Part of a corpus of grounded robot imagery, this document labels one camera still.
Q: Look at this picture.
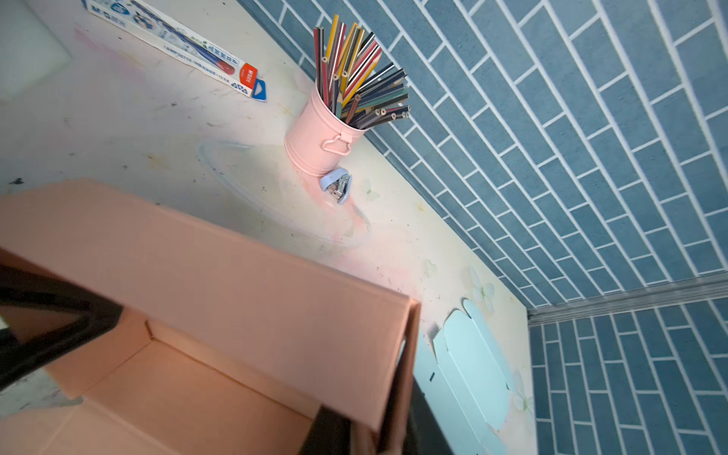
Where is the white pen box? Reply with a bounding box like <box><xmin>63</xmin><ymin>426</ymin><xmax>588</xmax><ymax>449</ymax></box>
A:
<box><xmin>83</xmin><ymin>1</ymin><xmax>267</xmax><ymax>102</ymax></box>

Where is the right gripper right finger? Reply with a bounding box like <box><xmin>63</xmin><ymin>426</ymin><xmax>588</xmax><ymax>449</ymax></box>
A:
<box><xmin>402</xmin><ymin>381</ymin><xmax>453</xmax><ymax>455</ymax></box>

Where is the pink pencil cup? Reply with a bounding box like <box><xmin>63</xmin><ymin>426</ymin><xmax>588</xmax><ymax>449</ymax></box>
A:
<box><xmin>284</xmin><ymin>88</ymin><xmax>365</xmax><ymax>176</ymax></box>

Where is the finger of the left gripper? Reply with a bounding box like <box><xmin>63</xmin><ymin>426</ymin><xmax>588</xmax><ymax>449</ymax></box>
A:
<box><xmin>1</xmin><ymin>265</ymin><xmax>122</xmax><ymax>390</ymax></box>

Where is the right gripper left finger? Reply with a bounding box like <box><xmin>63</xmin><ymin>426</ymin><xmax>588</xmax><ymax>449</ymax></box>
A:
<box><xmin>299</xmin><ymin>407</ymin><xmax>352</xmax><ymax>455</ymax></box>

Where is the small blue stapler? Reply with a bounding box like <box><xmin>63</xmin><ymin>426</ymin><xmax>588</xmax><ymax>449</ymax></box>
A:
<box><xmin>318</xmin><ymin>168</ymin><xmax>353</xmax><ymax>205</ymax></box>

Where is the light blue flat paper box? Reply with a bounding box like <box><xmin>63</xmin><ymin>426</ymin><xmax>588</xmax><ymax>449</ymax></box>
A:
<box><xmin>414</xmin><ymin>300</ymin><xmax>514</xmax><ymax>454</ymax></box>

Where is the bundle of coloured pencils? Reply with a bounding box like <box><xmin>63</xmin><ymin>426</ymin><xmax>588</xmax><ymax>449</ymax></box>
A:
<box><xmin>312</xmin><ymin>17</ymin><xmax>411</xmax><ymax>130</ymax></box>

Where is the orange paper box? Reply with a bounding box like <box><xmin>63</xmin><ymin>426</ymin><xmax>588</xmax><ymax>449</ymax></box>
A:
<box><xmin>1</xmin><ymin>179</ymin><xmax>420</xmax><ymax>454</ymax></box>

